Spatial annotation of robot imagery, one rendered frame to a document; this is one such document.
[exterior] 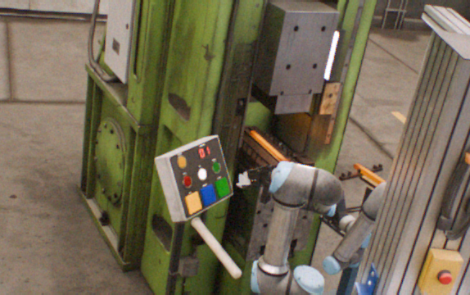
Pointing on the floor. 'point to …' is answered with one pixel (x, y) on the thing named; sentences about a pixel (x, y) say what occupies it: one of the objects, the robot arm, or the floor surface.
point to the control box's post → (174, 257)
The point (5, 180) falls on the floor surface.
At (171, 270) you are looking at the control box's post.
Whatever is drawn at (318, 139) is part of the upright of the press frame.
